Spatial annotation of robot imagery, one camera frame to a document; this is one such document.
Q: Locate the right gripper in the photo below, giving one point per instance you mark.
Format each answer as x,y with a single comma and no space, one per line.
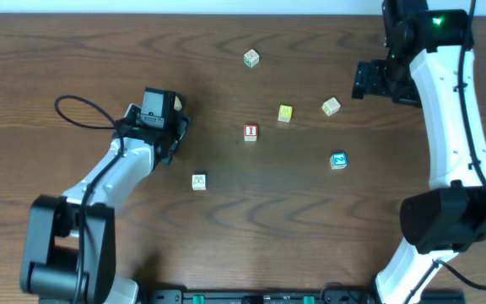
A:
366,80

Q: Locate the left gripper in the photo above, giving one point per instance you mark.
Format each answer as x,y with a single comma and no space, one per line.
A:
176,138

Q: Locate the blue number 2 block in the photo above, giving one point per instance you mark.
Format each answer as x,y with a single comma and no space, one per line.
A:
338,160

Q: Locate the red letter I block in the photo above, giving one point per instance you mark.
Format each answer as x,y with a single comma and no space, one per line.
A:
250,132

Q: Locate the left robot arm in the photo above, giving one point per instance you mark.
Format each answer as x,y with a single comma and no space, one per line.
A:
70,246

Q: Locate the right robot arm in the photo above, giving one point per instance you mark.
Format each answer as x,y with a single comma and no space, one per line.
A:
429,65

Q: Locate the yellow block left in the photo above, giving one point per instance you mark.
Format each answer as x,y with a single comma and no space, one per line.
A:
177,104

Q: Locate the yellow sided tilted block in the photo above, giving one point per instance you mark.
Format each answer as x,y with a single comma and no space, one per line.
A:
331,106

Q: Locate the yellow block centre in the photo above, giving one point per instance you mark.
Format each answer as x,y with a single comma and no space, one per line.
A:
285,113

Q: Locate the green sided wooden block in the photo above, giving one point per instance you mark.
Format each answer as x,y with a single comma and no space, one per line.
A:
251,58

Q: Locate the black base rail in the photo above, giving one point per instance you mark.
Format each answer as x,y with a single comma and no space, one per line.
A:
335,296

